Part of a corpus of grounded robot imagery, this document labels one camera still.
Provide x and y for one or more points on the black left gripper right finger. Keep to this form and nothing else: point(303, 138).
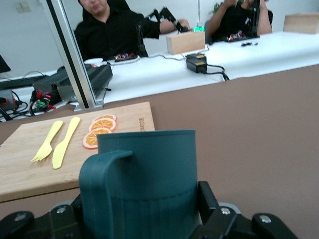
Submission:
point(219, 224)

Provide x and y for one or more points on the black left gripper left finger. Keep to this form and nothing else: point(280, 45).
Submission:
point(62, 224)

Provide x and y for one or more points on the bamboo cutting board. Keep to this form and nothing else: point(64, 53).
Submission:
point(25, 174)

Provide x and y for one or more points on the yellow plastic knife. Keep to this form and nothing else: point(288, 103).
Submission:
point(59, 154)

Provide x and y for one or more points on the yellow plastic fork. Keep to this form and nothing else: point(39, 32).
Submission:
point(45, 149)

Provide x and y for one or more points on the orange slice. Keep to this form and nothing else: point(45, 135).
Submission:
point(101, 124)
point(90, 141)
point(105, 117)

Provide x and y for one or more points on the grey box with red connector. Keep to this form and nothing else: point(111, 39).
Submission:
point(5, 98)

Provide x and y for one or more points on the black keyboard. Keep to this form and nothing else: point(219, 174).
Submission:
point(20, 83)

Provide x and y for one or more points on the black metal equipment box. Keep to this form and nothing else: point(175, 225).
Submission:
point(99, 74)

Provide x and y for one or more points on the black power supply brick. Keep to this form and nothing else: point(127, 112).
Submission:
point(197, 63)

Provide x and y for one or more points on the white table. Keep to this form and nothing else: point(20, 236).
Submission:
point(162, 72)

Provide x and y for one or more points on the white rounded device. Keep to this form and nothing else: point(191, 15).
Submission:
point(94, 61)

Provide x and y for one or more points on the black monitor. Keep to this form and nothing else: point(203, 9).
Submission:
point(3, 64)

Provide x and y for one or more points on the circuit board with red lights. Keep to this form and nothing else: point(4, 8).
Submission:
point(240, 37)
point(125, 56)

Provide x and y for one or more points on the small black loose parts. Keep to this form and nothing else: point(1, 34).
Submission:
point(249, 44)

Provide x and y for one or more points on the light wooden block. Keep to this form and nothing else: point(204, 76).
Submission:
point(301, 23)
point(185, 42)

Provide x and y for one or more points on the green digital display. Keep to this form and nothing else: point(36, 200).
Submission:
point(198, 29)

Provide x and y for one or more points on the person in black shirt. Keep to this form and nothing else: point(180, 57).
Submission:
point(107, 32)

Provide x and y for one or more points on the person in black sleeveless top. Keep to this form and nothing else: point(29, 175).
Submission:
point(234, 22)

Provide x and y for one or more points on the green potted plant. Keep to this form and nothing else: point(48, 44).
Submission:
point(217, 7)

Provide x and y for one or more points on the grey metal bracket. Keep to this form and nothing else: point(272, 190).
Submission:
point(64, 92)

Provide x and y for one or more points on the aluminium frame post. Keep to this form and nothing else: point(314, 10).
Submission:
point(72, 62)

